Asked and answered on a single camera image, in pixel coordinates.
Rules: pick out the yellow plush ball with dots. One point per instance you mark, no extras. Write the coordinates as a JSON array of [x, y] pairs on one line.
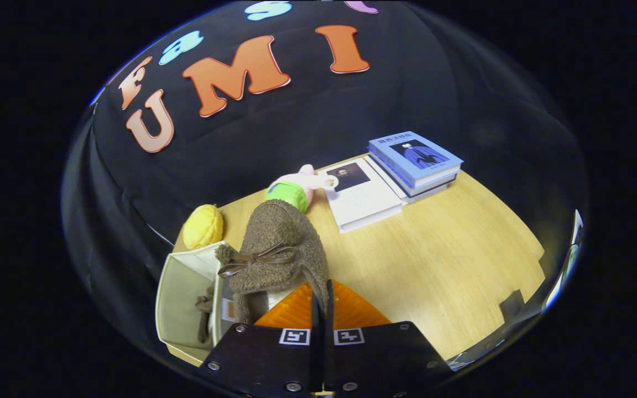
[[202, 226]]

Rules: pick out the grey fabric storage box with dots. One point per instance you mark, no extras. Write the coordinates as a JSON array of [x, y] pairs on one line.
[[180, 293]]

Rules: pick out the pink and green plush toy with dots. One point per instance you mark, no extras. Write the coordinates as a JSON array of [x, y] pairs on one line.
[[288, 193]]

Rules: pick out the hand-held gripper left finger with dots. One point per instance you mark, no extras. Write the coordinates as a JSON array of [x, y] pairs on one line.
[[263, 359]]

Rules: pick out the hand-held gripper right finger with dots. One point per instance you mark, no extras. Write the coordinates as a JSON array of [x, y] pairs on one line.
[[385, 359]]

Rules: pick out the black table clamp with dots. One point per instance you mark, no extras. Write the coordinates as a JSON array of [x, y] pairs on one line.
[[512, 304]]

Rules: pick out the blue book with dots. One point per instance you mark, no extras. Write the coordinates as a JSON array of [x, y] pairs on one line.
[[418, 155]]

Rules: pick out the brown fuzzy slipper shoe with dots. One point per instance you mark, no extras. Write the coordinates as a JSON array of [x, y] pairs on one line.
[[206, 315], [274, 226]]

